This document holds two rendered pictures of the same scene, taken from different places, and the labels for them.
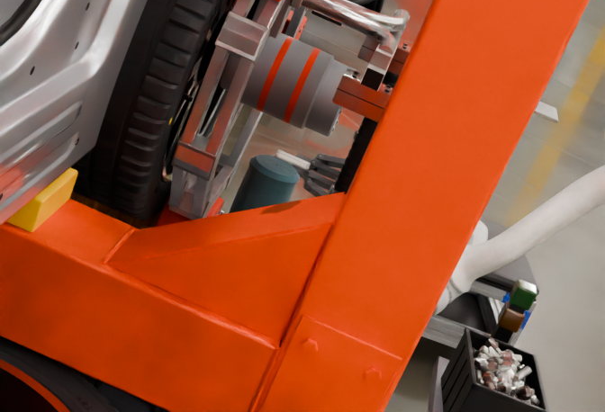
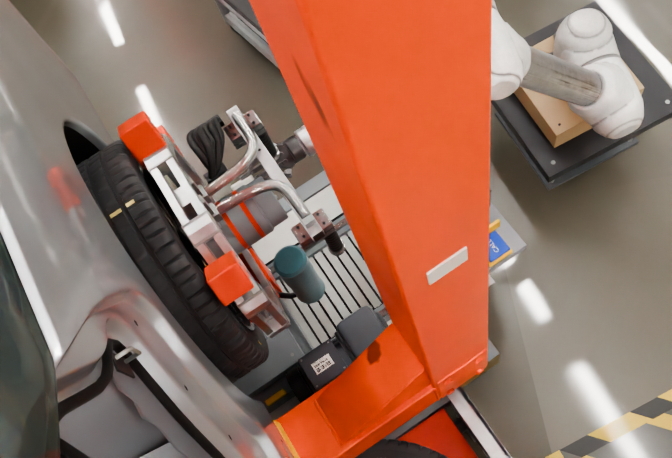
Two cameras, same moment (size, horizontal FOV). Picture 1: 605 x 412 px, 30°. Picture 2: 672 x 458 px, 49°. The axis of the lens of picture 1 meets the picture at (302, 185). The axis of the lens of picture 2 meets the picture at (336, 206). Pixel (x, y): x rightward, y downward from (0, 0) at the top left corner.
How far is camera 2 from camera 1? 1.50 m
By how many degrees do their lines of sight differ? 44
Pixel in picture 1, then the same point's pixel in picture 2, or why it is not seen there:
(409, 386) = not seen: hidden behind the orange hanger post
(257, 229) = (388, 386)
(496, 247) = not seen: hidden behind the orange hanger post
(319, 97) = (272, 222)
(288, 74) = (249, 234)
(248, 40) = (261, 305)
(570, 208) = not seen: hidden behind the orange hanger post
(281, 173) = (298, 265)
